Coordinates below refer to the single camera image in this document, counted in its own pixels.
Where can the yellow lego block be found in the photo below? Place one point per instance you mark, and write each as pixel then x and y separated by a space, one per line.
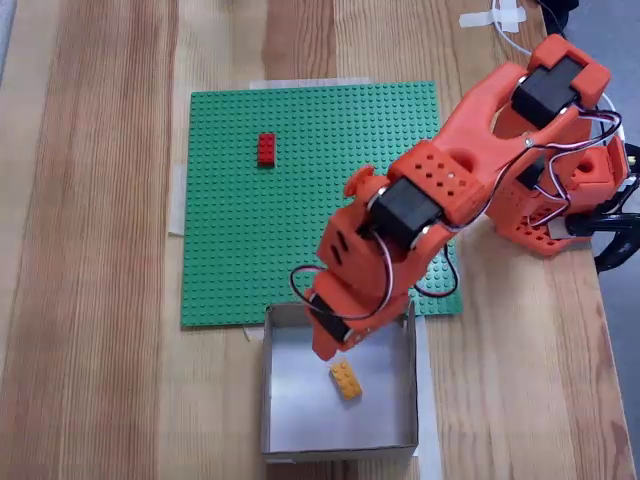
pixel 346 381

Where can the cardboard box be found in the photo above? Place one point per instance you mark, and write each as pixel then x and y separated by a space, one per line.
pixel 300 410

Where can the green lego baseplate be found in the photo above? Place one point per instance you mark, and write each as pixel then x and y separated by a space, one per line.
pixel 250 240

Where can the red lego block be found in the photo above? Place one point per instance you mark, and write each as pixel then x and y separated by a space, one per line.
pixel 267 150

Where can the translucent masking tape strip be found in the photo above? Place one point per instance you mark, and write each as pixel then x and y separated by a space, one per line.
pixel 310 84
pixel 430 400
pixel 176 200
pixel 250 334

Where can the black table clamp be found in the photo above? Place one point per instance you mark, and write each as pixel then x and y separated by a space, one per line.
pixel 615 220

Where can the white tape cross patch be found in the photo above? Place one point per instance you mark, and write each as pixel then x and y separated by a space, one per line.
pixel 510 17

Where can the person's leg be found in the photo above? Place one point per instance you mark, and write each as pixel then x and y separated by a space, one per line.
pixel 565 10

